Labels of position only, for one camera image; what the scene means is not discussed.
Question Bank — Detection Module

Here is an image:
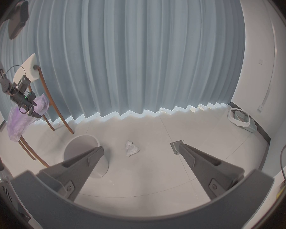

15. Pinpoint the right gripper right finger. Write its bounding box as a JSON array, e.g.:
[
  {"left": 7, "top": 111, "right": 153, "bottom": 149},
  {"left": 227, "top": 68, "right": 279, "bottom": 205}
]
[{"left": 178, "top": 144, "right": 245, "bottom": 201}]

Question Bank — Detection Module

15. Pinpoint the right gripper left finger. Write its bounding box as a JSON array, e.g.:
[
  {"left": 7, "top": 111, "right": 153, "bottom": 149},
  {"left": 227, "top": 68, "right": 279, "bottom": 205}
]
[{"left": 37, "top": 146, "right": 104, "bottom": 202}]

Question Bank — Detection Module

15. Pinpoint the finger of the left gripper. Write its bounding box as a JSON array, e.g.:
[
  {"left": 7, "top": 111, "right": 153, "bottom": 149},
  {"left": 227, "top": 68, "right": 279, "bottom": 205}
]
[{"left": 28, "top": 109, "right": 42, "bottom": 119}]

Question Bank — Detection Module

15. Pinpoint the purple plastic bag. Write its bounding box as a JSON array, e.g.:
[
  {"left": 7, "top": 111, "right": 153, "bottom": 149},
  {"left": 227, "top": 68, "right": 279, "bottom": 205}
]
[{"left": 7, "top": 93, "right": 49, "bottom": 142}]

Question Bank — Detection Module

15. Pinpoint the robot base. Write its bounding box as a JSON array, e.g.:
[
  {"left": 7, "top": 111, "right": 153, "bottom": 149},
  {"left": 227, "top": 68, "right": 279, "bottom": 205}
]
[{"left": 0, "top": 137, "right": 32, "bottom": 224}]

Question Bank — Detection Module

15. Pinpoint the white trash bin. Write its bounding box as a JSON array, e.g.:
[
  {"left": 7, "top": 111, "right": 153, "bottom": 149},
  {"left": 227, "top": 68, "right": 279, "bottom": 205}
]
[{"left": 63, "top": 135, "right": 109, "bottom": 178}]

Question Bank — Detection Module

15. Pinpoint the wooden chair with white cushions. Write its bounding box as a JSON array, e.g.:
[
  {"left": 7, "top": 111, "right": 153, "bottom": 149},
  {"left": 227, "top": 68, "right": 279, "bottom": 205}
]
[{"left": 14, "top": 53, "right": 74, "bottom": 167}]

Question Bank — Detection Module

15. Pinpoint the white rimmed plastic tub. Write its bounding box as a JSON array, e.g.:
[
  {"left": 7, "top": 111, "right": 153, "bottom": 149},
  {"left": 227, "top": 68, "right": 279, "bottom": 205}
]
[{"left": 228, "top": 108, "right": 258, "bottom": 133}]

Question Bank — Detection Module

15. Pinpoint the crumpled white plastic wrapper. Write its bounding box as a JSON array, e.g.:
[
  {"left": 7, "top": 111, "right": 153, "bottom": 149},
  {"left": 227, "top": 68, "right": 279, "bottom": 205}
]
[{"left": 125, "top": 140, "right": 140, "bottom": 157}]

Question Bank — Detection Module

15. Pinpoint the pale blue curtain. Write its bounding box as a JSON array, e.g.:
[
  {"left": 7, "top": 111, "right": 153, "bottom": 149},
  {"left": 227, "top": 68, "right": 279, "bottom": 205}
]
[{"left": 0, "top": 0, "right": 246, "bottom": 128}]

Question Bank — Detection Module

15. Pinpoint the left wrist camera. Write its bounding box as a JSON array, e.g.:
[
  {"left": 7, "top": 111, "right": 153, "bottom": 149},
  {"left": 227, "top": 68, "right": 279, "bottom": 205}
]
[{"left": 17, "top": 75, "right": 31, "bottom": 91}]

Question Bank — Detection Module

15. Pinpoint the white wall cable duct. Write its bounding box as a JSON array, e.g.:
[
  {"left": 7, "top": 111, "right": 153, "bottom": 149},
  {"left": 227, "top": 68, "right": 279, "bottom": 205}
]
[{"left": 262, "top": 21, "right": 277, "bottom": 109}]

